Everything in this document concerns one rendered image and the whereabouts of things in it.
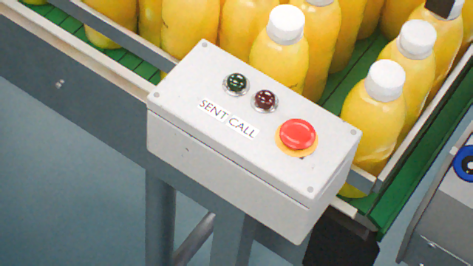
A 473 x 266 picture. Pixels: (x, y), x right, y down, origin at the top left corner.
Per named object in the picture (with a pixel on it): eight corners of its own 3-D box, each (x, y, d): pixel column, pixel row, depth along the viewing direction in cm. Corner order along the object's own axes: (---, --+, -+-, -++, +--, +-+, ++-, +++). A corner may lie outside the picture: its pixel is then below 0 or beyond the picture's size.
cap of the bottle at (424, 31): (435, 57, 98) (440, 46, 97) (400, 56, 98) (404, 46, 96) (429, 30, 100) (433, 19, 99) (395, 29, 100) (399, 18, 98)
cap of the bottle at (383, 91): (379, 64, 97) (383, 53, 95) (409, 83, 96) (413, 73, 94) (358, 85, 95) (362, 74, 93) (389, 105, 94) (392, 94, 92)
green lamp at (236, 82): (239, 97, 91) (239, 90, 90) (221, 86, 91) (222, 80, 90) (250, 83, 92) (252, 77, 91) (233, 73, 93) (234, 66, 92)
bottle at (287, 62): (230, 111, 114) (242, 13, 99) (278, 94, 116) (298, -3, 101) (253, 154, 111) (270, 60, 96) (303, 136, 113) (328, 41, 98)
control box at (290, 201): (298, 247, 93) (313, 198, 84) (145, 150, 98) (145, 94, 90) (346, 182, 98) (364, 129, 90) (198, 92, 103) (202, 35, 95)
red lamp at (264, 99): (267, 114, 90) (268, 107, 89) (249, 103, 91) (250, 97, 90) (278, 100, 91) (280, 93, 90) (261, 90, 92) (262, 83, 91)
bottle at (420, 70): (410, 159, 112) (452, 67, 97) (355, 159, 112) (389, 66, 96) (402, 114, 116) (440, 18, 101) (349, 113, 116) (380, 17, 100)
